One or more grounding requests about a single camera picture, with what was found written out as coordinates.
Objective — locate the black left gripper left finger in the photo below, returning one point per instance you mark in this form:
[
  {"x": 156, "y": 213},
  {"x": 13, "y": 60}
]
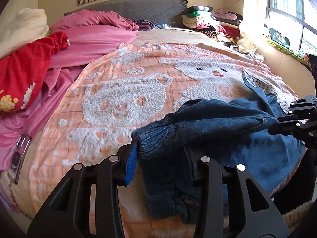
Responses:
[{"x": 85, "y": 202}]

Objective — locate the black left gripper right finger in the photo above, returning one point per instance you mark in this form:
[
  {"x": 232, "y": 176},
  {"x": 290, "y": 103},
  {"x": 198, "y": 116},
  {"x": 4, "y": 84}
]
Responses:
[{"x": 232, "y": 202}]

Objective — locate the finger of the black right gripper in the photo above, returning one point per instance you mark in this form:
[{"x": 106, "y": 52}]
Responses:
[
  {"x": 301, "y": 109},
  {"x": 304, "y": 132}
]

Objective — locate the blue denim pants lace hem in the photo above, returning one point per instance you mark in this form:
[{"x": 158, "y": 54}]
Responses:
[{"x": 231, "y": 133}]

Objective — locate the green windowsill cloth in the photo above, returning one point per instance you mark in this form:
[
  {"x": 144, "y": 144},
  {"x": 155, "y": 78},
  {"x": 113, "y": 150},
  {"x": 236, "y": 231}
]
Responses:
[{"x": 282, "y": 43}]

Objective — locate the cream window curtain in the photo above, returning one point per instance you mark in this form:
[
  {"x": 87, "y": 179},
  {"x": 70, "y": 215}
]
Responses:
[{"x": 252, "y": 26}]

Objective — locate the smartphone in clear case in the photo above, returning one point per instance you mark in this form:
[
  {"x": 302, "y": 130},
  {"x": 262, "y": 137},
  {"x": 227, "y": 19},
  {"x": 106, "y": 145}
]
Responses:
[{"x": 18, "y": 157}]

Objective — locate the pile of folded clothes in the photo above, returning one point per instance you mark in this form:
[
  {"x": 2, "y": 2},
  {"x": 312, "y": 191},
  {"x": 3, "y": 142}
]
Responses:
[{"x": 212, "y": 23}]

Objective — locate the orange bear pattern blanket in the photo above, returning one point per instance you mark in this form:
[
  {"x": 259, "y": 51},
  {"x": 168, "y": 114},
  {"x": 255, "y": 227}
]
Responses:
[{"x": 130, "y": 88}]

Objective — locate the red floral blanket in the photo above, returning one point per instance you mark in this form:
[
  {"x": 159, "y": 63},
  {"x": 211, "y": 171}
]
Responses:
[{"x": 23, "y": 72}]

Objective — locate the grey quilted headboard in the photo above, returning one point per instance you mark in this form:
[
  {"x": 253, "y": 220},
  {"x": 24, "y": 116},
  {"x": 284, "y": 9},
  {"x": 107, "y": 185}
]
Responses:
[{"x": 159, "y": 12}]

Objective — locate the striped purple pillow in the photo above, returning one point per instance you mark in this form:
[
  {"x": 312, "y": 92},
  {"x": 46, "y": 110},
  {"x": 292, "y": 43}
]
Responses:
[{"x": 145, "y": 25}]

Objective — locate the pink velvet quilt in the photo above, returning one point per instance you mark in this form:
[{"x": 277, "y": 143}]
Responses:
[{"x": 91, "y": 34}]

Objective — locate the white fluffy blanket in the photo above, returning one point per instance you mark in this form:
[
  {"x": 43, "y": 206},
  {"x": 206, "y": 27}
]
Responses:
[{"x": 28, "y": 26}]

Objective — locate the window with black frame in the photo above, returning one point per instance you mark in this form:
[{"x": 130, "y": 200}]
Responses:
[{"x": 295, "y": 19}]

